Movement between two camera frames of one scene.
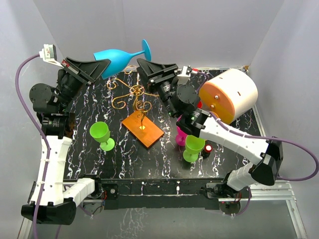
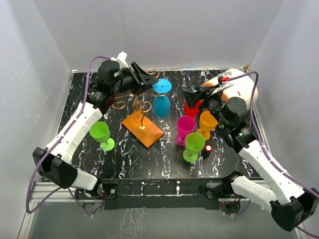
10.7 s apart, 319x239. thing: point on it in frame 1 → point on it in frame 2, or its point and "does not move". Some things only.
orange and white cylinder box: x=229 y=94 does not move
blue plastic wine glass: x=119 y=59 → x=161 y=105
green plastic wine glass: x=194 y=145 does not move
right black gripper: x=153 y=71 → x=193 y=97
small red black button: x=207 y=151 does not move
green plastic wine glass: x=100 y=132 does not move
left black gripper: x=89 y=71 → x=147 y=79
